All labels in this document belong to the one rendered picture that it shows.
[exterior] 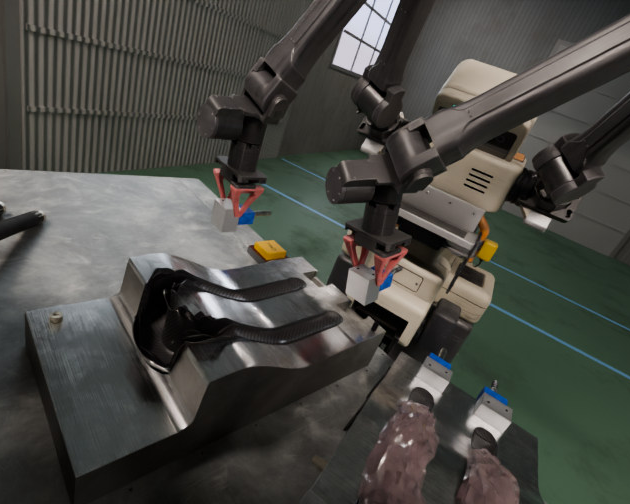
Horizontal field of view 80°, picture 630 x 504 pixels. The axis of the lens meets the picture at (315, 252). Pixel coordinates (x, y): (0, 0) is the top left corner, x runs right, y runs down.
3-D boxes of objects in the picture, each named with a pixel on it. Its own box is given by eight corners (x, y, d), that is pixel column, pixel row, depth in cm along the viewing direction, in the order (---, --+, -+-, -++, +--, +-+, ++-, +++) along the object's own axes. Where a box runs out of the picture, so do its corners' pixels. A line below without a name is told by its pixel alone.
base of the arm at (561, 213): (582, 193, 86) (529, 172, 90) (601, 176, 79) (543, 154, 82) (566, 224, 85) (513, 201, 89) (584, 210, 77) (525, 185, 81)
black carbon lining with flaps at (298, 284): (294, 283, 78) (308, 244, 74) (347, 333, 69) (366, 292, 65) (112, 319, 54) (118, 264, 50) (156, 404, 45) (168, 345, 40)
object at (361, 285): (389, 273, 79) (394, 251, 76) (408, 284, 76) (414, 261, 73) (345, 293, 71) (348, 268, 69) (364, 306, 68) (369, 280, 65)
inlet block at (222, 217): (261, 218, 89) (267, 197, 87) (273, 228, 86) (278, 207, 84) (210, 221, 81) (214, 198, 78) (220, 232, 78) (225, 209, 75)
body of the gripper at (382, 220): (386, 255, 61) (395, 212, 57) (342, 231, 67) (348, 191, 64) (410, 246, 65) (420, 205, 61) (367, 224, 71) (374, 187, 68)
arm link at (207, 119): (293, 100, 66) (267, 71, 69) (239, 89, 57) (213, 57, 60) (264, 154, 73) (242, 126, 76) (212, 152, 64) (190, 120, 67)
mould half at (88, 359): (290, 288, 89) (307, 239, 83) (368, 365, 74) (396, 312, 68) (25, 343, 54) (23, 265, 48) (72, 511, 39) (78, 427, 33)
